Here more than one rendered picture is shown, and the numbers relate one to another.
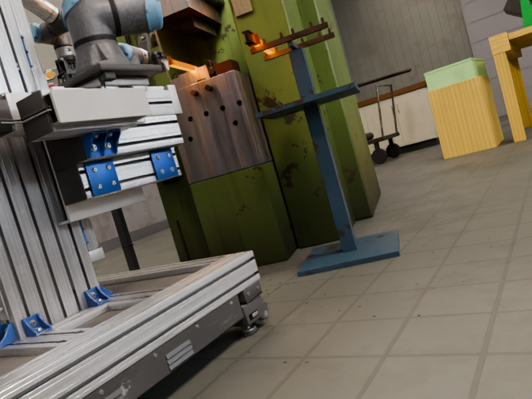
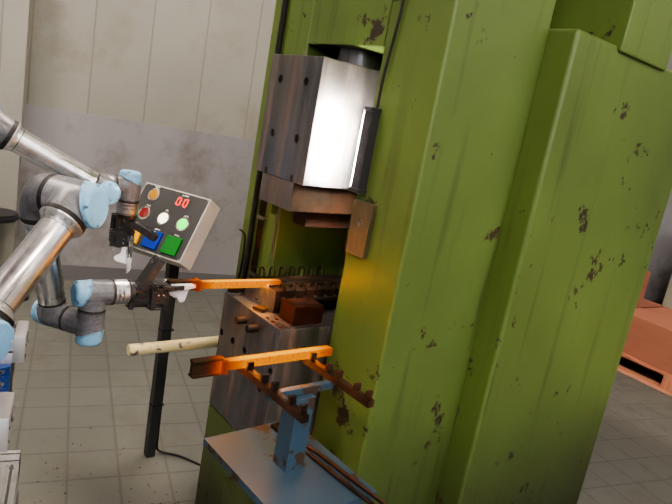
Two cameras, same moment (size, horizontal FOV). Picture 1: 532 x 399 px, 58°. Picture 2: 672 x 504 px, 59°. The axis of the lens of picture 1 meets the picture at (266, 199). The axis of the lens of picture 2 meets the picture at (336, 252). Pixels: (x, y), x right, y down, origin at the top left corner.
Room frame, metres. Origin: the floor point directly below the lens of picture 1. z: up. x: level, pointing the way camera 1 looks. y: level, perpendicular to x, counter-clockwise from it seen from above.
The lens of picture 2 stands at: (0.79, -1.09, 1.59)
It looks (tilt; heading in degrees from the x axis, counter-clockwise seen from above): 12 degrees down; 32
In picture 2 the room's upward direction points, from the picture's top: 10 degrees clockwise
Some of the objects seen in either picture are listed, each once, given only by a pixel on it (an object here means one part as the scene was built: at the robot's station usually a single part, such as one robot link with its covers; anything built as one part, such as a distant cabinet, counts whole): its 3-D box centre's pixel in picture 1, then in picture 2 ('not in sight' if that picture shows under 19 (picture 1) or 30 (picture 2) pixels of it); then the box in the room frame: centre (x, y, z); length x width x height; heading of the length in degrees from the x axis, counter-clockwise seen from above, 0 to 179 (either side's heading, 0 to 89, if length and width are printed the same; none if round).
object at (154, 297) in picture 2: (149, 62); (147, 293); (1.97, 0.30, 0.98); 0.12 x 0.08 x 0.09; 162
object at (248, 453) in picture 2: (309, 102); (287, 467); (2.01, -0.29, 0.66); 0.40 x 0.30 x 0.02; 74
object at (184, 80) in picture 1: (207, 81); (307, 289); (2.57, 0.13, 0.96); 0.42 x 0.20 x 0.09; 162
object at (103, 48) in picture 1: (100, 59); not in sight; (1.37, 0.33, 0.87); 0.15 x 0.15 x 0.10
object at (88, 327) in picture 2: not in sight; (85, 324); (1.81, 0.36, 0.89); 0.11 x 0.08 x 0.11; 109
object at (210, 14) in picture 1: (187, 13); (324, 195); (2.57, 0.13, 1.32); 0.42 x 0.20 x 0.10; 162
